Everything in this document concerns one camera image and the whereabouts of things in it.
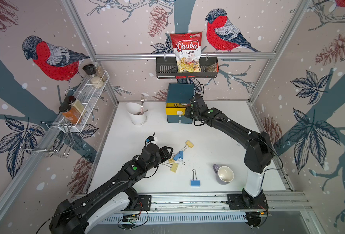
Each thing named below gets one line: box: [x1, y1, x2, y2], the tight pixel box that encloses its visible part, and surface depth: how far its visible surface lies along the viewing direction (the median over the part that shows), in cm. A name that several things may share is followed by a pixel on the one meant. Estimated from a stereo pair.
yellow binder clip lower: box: [162, 161, 179, 174], surface depth 87 cm
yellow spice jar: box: [67, 95, 86, 116], surface depth 68 cm
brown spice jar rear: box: [94, 61, 108, 82], surface depth 87 cm
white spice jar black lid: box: [82, 63, 104, 89], surface depth 83 cm
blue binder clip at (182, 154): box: [178, 150, 186, 166], surface depth 91 cm
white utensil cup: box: [125, 102, 147, 126], surface depth 105 cm
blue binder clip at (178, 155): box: [173, 151, 184, 162], surface depth 91 cm
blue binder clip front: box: [190, 169, 201, 187], surface depth 81 cm
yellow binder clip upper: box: [182, 139, 194, 152], surface depth 97 cm
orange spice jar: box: [58, 104, 82, 125], surface depth 66 cm
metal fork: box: [140, 93, 145, 114], surface depth 106 cm
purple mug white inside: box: [212, 163, 235, 185], surface depth 79 cm
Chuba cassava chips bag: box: [170, 31, 203, 73], surface depth 84 cm
